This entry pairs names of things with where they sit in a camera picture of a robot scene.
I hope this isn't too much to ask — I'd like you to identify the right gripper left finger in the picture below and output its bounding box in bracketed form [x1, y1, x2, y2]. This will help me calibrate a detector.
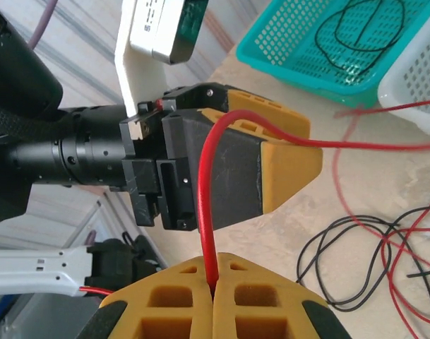
[76, 256, 213, 339]

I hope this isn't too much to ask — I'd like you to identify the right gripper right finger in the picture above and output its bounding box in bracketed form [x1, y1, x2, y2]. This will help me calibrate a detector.
[212, 251, 352, 339]

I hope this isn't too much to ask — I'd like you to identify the red cable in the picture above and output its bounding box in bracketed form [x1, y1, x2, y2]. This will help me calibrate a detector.
[378, 196, 430, 339]
[196, 109, 430, 287]
[333, 100, 430, 248]

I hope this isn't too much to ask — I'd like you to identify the white and black robot link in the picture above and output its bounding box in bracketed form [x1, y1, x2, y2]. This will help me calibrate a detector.
[0, 234, 166, 298]

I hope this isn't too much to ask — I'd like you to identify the teal plastic basket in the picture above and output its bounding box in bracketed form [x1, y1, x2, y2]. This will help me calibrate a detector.
[235, 0, 430, 109]

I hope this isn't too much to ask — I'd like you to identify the white plastic basket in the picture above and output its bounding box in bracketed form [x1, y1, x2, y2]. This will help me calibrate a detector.
[376, 30, 430, 137]

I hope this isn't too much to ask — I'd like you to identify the black cable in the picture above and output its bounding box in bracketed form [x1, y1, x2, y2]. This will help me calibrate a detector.
[313, 0, 406, 77]
[387, 206, 430, 319]
[295, 215, 401, 311]

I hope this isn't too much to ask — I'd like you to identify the thin red wire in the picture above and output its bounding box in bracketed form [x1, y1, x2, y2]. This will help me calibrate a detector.
[79, 285, 116, 296]

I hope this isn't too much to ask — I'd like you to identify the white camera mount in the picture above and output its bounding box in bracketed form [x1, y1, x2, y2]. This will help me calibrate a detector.
[114, 0, 169, 117]

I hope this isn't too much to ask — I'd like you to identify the black braided cable sleeve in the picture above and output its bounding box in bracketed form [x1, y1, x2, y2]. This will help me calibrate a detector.
[0, 101, 55, 142]

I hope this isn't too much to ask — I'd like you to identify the purple cable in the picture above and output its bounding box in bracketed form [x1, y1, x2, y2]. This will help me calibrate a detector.
[27, 0, 59, 50]

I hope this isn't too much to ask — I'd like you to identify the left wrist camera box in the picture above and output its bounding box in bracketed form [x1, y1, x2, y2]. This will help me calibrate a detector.
[129, 0, 209, 65]

